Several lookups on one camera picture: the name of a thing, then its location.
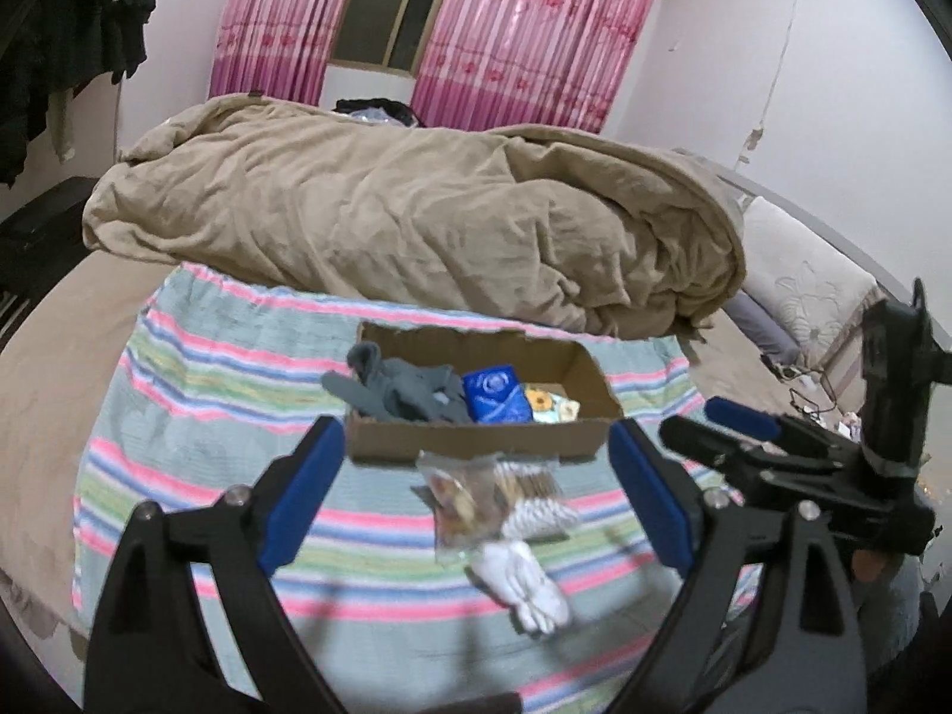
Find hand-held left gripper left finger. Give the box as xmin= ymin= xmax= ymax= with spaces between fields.
xmin=83 ymin=416 xmax=350 ymax=714

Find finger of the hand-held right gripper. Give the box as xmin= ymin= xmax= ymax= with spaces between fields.
xmin=703 ymin=396 xmax=864 ymax=462
xmin=659 ymin=415 xmax=819 ymax=492

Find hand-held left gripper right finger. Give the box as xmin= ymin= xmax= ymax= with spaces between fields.
xmin=601 ymin=418 xmax=870 ymax=714

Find clear plastic snack bag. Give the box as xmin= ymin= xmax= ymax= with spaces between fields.
xmin=412 ymin=452 xmax=562 ymax=562

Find cardboard box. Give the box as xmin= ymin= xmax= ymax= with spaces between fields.
xmin=343 ymin=321 xmax=624 ymax=466

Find person's right forearm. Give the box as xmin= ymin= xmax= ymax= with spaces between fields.
xmin=848 ymin=572 xmax=927 ymax=681

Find person's right hand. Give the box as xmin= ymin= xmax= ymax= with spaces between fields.
xmin=850 ymin=546 xmax=894 ymax=583

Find grey pillow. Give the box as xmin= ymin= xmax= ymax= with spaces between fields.
xmin=725 ymin=292 xmax=803 ymax=365

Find white patterned sock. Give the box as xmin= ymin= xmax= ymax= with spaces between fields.
xmin=498 ymin=494 xmax=581 ymax=543

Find striped blanket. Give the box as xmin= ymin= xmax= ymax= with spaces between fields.
xmin=70 ymin=264 xmax=767 ymax=714

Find grey gloves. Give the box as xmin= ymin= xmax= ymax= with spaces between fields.
xmin=321 ymin=342 xmax=469 ymax=424

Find yellow flower packet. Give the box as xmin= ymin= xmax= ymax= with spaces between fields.
xmin=524 ymin=384 xmax=581 ymax=424

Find white embroidered pillow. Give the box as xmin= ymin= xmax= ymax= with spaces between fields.
xmin=740 ymin=197 xmax=882 ymax=373

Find white glove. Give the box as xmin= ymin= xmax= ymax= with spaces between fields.
xmin=467 ymin=539 xmax=572 ymax=635

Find blue packet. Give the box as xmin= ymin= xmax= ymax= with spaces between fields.
xmin=462 ymin=364 xmax=535 ymax=427

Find grey headboard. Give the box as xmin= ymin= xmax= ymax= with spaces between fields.
xmin=673 ymin=149 xmax=952 ymax=358

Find bed with beige sheet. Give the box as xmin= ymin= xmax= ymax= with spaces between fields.
xmin=0 ymin=249 xmax=923 ymax=714

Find beige duvet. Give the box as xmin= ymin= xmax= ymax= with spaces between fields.
xmin=82 ymin=93 xmax=747 ymax=339

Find black cabinet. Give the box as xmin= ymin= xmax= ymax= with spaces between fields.
xmin=0 ymin=177 xmax=101 ymax=314

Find black bag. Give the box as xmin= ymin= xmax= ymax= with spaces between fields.
xmin=331 ymin=98 xmax=421 ymax=127

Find pink curtain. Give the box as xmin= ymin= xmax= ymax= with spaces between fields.
xmin=208 ymin=0 xmax=369 ymax=107
xmin=411 ymin=0 xmax=674 ymax=136

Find window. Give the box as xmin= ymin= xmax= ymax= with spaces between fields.
xmin=327 ymin=0 xmax=477 ymax=77

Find dark hanging clothes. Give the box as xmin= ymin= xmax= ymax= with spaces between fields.
xmin=0 ymin=0 xmax=159 ymax=190

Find black charging cable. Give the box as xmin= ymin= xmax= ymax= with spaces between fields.
xmin=769 ymin=361 xmax=845 ymax=421

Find wall cable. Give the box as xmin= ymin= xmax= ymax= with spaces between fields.
xmin=732 ymin=0 xmax=803 ymax=165

